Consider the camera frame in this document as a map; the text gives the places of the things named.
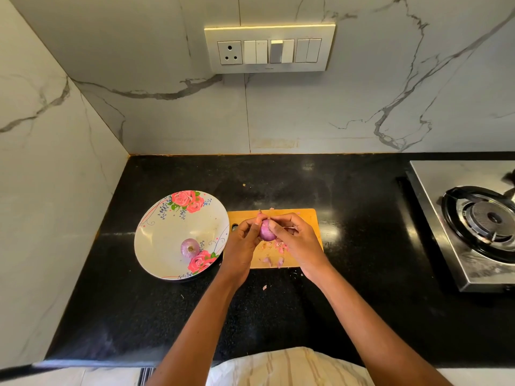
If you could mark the small pink onion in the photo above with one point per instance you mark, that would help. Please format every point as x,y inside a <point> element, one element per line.
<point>191,248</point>
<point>266,230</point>

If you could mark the black stove burner grate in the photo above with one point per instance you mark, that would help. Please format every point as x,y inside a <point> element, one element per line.
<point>486,222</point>

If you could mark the person's right hand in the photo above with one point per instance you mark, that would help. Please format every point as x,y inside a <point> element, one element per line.
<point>304,243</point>

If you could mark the black stone countertop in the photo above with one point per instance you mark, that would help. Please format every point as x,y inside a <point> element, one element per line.
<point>362,189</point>

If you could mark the person's left forearm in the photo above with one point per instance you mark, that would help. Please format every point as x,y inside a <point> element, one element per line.
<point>197,341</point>

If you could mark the wooden cutting board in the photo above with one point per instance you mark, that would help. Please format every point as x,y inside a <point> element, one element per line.
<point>310,225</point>

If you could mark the pile of onion peels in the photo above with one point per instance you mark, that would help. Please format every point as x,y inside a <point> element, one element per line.
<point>273,253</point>

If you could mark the beige striped garment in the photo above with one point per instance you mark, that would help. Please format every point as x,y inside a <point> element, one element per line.
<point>290,370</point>

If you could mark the stainless steel gas stove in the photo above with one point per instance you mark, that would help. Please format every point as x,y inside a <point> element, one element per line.
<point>426,181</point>

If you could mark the person's left hand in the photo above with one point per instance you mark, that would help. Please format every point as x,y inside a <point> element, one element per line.
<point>240,249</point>

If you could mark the white wall switch panel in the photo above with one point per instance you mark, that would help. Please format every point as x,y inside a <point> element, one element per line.
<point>269,49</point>

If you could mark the person's right forearm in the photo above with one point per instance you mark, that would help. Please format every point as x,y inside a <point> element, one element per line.
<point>378,333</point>

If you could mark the white floral plate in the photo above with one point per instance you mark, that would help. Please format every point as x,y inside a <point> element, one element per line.
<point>161,235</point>

